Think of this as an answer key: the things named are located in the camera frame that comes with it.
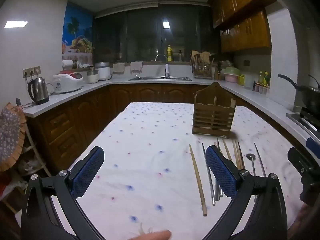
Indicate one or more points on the white cooking pot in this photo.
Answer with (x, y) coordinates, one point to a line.
(103, 71)

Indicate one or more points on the dark kitchen window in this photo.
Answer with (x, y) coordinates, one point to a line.
(140, 35)

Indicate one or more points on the black wok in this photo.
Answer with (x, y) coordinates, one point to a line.
(310, 95)

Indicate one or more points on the white and red rice cooker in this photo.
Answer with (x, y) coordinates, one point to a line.
(68, 81)

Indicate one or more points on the glass jar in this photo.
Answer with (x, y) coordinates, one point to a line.
(92, 77)

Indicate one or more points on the dark wall switch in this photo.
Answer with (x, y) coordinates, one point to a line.
(246, 63)

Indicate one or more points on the fruit and palm wall poster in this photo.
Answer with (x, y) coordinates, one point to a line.
(77, 30)

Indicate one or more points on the white tap water filter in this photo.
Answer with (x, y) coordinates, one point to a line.
(167, 70)

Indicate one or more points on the floral fabric cushion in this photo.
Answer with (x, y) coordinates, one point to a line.
(10, 137)

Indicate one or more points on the brown lower cabinets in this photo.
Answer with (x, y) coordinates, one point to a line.
(150, 93)

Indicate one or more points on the ceiling light panel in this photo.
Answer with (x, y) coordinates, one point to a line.
(15, 24)

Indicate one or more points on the curved steel faucet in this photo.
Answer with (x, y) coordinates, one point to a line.
(160, 55)

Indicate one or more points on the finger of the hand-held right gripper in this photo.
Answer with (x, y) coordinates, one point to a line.
(298, 160)
(313, 145)

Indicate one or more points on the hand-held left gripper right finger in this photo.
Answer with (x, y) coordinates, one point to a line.
(221, 172)

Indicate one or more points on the person's right hand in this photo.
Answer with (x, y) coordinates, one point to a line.
(302, 220)

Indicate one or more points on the spice jar set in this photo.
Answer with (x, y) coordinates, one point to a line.
(261, 88)

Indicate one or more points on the steel electric kettle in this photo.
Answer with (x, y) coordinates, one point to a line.
(38, 91)

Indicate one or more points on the wooden utensil holder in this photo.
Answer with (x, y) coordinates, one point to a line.
(213, 115)

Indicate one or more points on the wall power socket strip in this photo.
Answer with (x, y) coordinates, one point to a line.
(31, 71)

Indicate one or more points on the green and pink bowl stack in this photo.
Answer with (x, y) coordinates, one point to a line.
(232, 75)

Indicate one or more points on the wooden upper cabinets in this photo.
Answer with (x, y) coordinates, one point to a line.
(240, 10)

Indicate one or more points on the yellow bottle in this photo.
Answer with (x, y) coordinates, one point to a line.
(169, 53)

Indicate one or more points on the steel kitchen sink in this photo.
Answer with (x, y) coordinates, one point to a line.
(160, 78)

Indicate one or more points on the metal spoon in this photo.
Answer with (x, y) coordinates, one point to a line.
(250, 158)

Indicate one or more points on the carved wooden chopstick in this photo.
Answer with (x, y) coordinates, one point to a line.
(197, 177)

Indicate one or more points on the pinkish hanging cloth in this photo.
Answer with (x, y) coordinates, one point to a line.
(136, 67)

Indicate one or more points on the wooden storage rack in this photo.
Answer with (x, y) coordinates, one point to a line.
(35, 160)

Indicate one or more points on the knife block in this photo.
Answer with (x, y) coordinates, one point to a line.
(218, 72)

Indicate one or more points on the paper towel roll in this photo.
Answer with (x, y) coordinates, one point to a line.
(68, 65)

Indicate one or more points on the countertop utensil rack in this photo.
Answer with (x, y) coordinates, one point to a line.
(202, 66)

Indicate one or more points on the dark small bottle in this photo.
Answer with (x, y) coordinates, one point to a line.
(180, 56)

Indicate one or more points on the white dotted tablecloth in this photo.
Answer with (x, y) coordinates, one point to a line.
(150, 155)

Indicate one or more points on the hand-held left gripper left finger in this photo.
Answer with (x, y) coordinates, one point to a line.
(87, 172)

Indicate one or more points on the person's left hand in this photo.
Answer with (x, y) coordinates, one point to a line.
(152, 236)

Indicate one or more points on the yellow cup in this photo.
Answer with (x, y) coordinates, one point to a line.
(242, 80)

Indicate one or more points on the gas stove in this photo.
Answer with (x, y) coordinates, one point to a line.
(308, 121)

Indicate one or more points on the beige hanging cloth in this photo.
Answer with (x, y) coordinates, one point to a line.
(118, 68)

